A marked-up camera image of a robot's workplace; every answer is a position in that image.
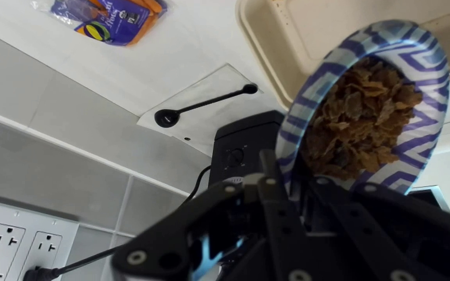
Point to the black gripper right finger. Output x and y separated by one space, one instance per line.
402 240

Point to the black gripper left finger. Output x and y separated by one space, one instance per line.
204 235

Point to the blue patterned paper bowl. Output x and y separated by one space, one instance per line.
418 146

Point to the brown cereal flakes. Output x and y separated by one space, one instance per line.
360 120

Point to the black coffee grinder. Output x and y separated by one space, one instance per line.
246 146

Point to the small orange blue snack packet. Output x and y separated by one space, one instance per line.
116 18

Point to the white double wall outlet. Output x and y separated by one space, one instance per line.
7 245

